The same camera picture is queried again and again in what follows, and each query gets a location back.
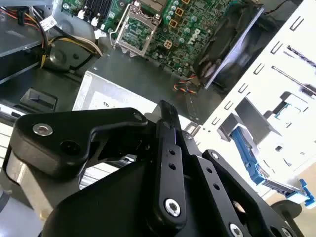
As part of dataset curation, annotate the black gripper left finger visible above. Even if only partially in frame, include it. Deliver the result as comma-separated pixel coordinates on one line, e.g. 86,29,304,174
9,100,188,232

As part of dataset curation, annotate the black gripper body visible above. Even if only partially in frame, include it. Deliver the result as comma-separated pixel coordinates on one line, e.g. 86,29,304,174
40,134,223,237

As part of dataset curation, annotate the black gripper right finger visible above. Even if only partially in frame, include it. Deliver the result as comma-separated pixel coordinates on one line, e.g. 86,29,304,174
182,132,294,237

